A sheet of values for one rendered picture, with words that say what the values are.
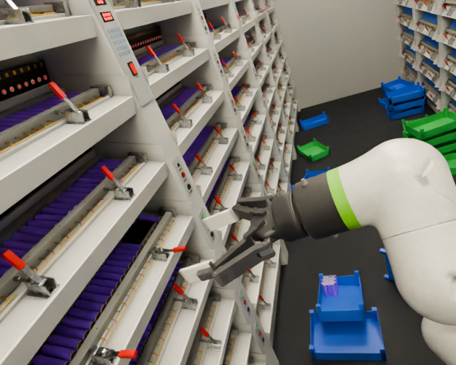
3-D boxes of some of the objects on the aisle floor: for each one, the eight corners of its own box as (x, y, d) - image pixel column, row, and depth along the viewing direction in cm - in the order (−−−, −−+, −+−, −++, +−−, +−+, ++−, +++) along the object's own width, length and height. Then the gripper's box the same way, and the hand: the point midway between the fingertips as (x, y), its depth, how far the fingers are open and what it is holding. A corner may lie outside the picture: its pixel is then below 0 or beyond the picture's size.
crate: (321, 287, 170) (318, 273, 169) (361, 284, 163) (358, 270, 162) (319, 321, 143) (315, 306, 142) (366, 321, 136) (362, 304, 134)
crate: (423, 245, 170) (420, 216, 161) (400, 284, 155) (396, 255, 146) (407, 242, 176) (403, 214, 167) (383, 279, 161) (378, 250, 152)
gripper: (314, 292, 40) (185, 320, 49) (313, 187, 60) (222, 221, 70) (286, 252, 37) (157, 289, 47) (295, 156, 58) (204, 195, 67)
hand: (200, 246), depth 58 cm, fingers open, 13 cm apart
